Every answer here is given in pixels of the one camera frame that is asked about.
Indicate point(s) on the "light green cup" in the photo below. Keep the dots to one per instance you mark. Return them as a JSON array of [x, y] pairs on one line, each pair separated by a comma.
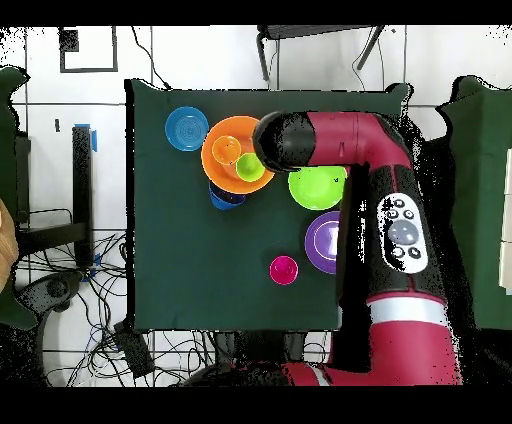
[[250, 168]]

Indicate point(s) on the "large orange bowl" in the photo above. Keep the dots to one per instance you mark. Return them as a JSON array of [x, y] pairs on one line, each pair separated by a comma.
[[216, 176]]

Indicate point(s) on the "orange cup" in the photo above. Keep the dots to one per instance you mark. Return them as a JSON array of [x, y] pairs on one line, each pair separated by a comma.
[[226, 150]]

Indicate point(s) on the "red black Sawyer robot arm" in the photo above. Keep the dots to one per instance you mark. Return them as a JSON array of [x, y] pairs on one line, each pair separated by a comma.
[[400, 340]]

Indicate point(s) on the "dark blue bowl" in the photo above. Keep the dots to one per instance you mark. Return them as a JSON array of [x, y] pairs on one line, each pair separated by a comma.
[[224, 202]]

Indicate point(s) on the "red-pink cup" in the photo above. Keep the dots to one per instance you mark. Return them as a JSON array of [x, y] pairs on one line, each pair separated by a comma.
[[283, 270]]

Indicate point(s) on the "light green bowl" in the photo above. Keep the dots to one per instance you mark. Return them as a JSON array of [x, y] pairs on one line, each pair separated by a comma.
[[316, 188]]

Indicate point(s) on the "dark green tablecloth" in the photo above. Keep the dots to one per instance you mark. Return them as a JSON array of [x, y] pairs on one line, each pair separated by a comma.
[[200, 260]]

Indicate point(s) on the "purple bowl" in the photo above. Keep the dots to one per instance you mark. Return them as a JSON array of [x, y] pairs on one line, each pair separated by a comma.
[[318, 256]]

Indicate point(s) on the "light blue bowl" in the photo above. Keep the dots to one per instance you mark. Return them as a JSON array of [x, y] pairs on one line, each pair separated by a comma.
[[186, 128]]

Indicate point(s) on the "black metal stand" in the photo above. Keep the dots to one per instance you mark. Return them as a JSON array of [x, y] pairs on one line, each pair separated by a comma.
[[82, 180]]

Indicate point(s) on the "black power brick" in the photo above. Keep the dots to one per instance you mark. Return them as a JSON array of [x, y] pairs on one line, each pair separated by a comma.
[[134, 352]]

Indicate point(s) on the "green cloth side table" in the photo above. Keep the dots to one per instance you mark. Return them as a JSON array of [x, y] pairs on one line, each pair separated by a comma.
[[480, 200], [8, 120]]

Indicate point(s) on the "white boxes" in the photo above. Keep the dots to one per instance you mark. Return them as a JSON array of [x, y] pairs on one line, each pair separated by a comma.
[[507, 220]]

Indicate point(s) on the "tan box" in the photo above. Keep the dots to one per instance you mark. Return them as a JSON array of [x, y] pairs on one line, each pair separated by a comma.
[[7, 248]]

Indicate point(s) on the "black camera tripod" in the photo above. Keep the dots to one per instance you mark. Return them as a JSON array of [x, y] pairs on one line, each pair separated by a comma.
[[304, 31]]

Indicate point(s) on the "black square frame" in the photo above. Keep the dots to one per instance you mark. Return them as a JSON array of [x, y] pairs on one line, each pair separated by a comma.
[[68, 40]]

